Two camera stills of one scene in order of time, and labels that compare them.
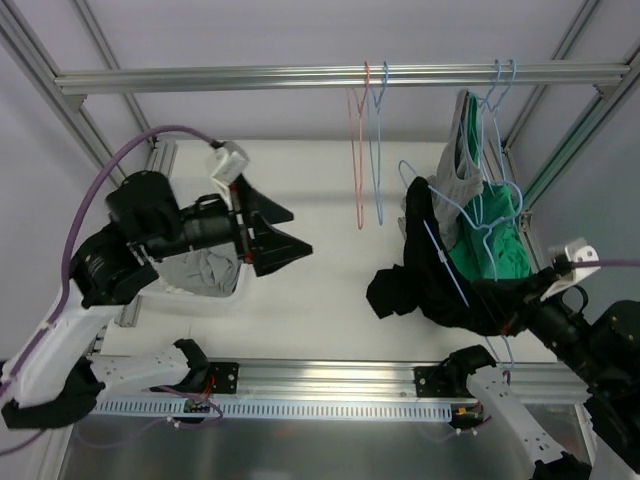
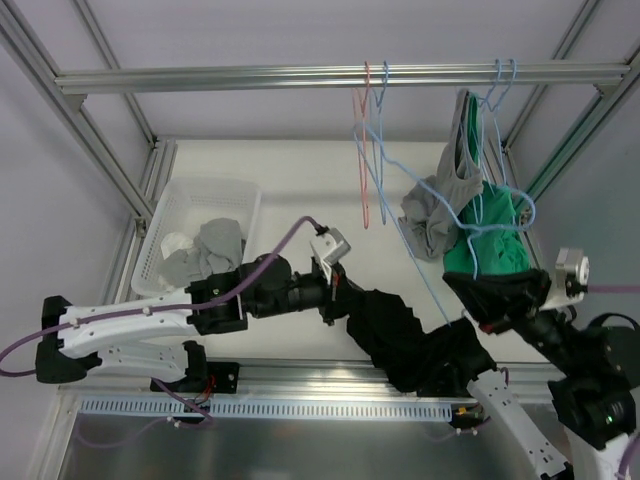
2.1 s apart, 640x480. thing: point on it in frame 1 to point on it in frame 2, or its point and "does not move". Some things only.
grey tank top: x=209 y=272 does not move
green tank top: x=492 y=238 does not move
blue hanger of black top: x=509 y=355 to x=448 y=202
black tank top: x=427 y=286 to x=434 y=361
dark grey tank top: x=447 y=188 does not move
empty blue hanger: x=493 y=113 does not move
